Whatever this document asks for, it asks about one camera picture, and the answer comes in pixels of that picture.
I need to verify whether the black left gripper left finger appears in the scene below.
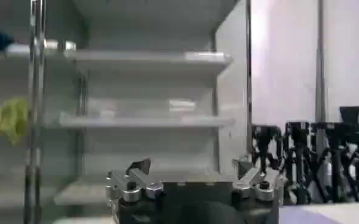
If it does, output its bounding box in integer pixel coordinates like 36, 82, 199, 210
105, 157, 165, 203

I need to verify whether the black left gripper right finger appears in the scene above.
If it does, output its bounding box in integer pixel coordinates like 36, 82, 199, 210
232, 158, 285, 202

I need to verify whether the white open display shelf unit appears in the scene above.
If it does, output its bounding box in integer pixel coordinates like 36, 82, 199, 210
41, 0, 253, 224

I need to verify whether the steel rack pole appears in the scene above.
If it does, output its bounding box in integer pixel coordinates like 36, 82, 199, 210
23, 0, 46, 224

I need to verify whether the green cloth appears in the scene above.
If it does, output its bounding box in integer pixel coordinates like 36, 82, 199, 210
0, 97, 30, 146

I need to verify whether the glass-sided shelf unit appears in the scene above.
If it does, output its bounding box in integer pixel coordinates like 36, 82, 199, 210
0, 0, 85, 224

